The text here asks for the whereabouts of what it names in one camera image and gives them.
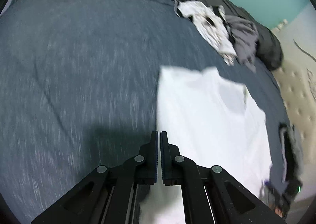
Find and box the person's right hand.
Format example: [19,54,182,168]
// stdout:
[269,204,290,219]

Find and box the navy blue bed sheet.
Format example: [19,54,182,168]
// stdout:
[1,0,288,223]

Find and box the cream tufted headboard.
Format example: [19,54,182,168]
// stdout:
[271,4,316,205]

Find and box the white long sleeve shirt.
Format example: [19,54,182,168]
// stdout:
[137,66,274,224]

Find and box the grey crumpled garment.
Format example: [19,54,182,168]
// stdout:
[226,15,259,73]

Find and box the white black trimmed garment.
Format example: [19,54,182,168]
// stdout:
[174,0,237,66]

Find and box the folded grey clothes stack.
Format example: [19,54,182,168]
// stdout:
[278,123,304,182]

